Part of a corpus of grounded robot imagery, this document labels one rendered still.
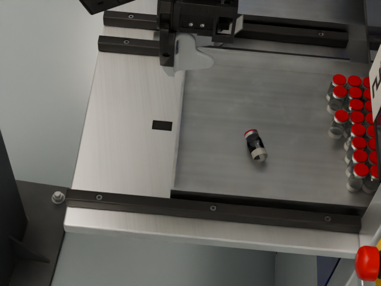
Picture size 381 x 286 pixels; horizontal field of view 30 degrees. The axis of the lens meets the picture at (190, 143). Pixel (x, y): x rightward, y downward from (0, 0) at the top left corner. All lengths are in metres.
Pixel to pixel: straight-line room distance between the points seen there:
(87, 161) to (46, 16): 1.47
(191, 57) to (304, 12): 0.47
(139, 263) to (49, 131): 0.51
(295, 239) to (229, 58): 0.31
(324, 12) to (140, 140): 0.40
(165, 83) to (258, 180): 0.22
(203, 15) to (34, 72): 1.60
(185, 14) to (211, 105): 0.37
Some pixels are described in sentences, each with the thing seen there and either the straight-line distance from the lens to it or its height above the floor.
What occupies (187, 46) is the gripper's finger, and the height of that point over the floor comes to 1.16.
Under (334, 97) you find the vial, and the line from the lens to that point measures 1.07.
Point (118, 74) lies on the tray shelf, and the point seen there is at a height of 0.88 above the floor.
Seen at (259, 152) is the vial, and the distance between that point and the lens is 1.00.
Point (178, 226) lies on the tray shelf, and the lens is 0.96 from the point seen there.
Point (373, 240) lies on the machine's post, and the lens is 0.92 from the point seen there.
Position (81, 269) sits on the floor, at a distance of 1.90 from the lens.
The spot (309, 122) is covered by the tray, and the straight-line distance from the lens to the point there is 1.08.
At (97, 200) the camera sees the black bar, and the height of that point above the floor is 0.90.
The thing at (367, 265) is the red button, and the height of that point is 1.01.
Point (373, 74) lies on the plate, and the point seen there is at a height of 1.01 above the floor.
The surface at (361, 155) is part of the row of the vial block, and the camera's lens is 1.00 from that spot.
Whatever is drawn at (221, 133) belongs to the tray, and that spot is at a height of 0.88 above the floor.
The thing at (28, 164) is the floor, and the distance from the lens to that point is 2.08.
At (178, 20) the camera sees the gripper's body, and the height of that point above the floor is 1.21.
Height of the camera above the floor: 1.73
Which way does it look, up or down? 55 degrees down
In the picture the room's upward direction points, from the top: 5 degrees clockwise
